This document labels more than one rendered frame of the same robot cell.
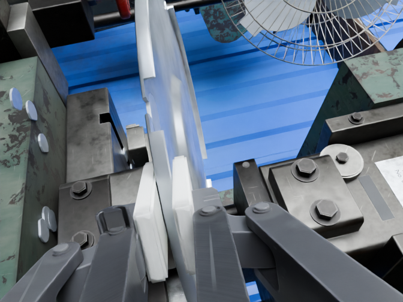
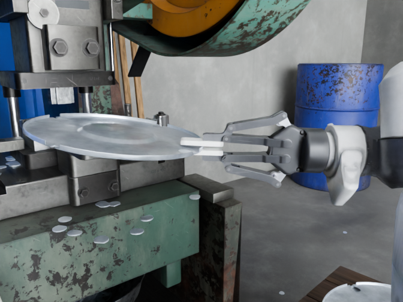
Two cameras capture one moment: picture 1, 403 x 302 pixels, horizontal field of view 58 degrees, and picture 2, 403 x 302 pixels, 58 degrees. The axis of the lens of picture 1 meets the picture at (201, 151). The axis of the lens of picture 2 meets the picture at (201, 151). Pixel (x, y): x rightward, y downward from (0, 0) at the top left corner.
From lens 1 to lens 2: 57 cm
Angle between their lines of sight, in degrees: 77
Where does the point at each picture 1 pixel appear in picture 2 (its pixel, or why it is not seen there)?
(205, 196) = (208, 137)
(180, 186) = (210, 144)
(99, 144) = (29, 190)
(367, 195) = (70, 8)
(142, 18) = (177, 156)
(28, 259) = (137, 203)
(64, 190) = (81, 202)
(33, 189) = (102, 212)
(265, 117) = not seen: outside the picture
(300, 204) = (83, 60)
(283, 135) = not seen: outside the picture
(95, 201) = (91, 183)
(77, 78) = not seen: outside the picture
